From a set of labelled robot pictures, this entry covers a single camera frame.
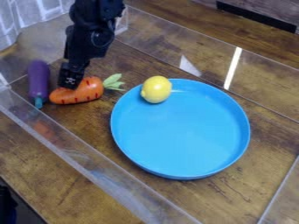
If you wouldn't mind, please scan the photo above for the white patterned cloth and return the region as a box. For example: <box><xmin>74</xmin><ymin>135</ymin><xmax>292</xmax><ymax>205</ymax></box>
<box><xmin>0</xmin><ymin>0</ymin><xmax>74</xmax><ymax>51</ymax></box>

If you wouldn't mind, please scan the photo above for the yellow toy lemon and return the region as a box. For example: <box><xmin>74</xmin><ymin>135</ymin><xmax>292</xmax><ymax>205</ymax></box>
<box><xmin>140</xmin><ymin>76</ymin><xmax>172</xmax><ymax>103</ymax></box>

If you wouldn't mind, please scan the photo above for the clear acrylic enclosure wall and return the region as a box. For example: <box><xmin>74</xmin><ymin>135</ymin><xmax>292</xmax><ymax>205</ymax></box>
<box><xmin>0</xmin><ymin>0</ymin><xmax>299</xmax><ymax>224</ymax></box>

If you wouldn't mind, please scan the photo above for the orange toy carrot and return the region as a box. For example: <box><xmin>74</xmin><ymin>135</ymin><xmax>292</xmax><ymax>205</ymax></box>
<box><xmin>49</xmin><ymin>73</ymin><xmax>125</xmax><ymax>105</ymax></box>

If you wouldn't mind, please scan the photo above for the blue round plate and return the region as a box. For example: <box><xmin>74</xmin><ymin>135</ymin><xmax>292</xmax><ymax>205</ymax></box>
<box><xmin>109</xmin><ymin>79</ymin><xmax>251</xmax><ymax>180</ymax></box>

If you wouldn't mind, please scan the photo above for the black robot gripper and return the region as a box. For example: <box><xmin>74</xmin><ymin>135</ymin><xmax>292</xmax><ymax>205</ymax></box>
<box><xmin>57</xmin><ymin>24</ymin><xmax>114</xmax><ymax>89</ymax></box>

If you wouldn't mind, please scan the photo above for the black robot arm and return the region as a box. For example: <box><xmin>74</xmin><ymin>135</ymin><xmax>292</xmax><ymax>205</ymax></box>
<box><xmin>57</xmin><ymin>0</ymin><xmax>125</xmax><ymax>90</ymax></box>

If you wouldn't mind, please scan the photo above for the purple toy eggplant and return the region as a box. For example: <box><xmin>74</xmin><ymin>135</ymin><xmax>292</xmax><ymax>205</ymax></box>
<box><xmin>26</xmin><ymin>60</ymin><xmax>50</xmax><ymax>109</ymax></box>

